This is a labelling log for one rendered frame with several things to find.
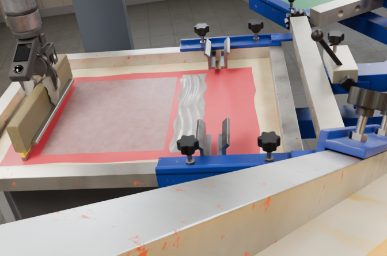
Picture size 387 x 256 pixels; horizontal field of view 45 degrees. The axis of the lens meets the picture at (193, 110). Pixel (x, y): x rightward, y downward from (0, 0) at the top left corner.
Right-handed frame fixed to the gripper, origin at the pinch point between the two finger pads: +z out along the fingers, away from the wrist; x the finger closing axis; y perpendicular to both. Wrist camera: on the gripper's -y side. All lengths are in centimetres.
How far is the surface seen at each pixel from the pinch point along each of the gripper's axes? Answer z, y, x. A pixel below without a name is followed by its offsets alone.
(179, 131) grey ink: 4.0, -9.6, -35.9
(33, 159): 5.3, -17.0, -1.5
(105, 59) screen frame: 0.8, 26.7, -9.9
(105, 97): 4.3, 9.2, -13.3
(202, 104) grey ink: 4.1, 2.7, -40.8
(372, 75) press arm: -4, -2, -82
